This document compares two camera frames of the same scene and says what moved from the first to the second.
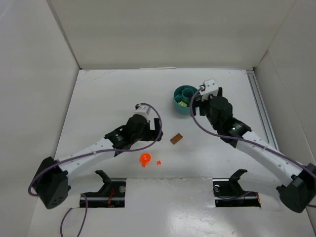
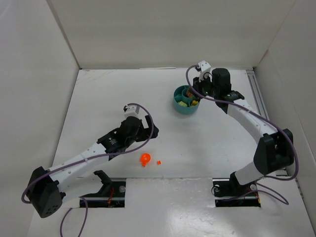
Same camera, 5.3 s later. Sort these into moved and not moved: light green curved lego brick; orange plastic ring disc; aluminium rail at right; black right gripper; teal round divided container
Moved: black right gripper
Not moved: orange plastic ring disc; teal round divided container; aluminium rail at right; light green curved lego brick
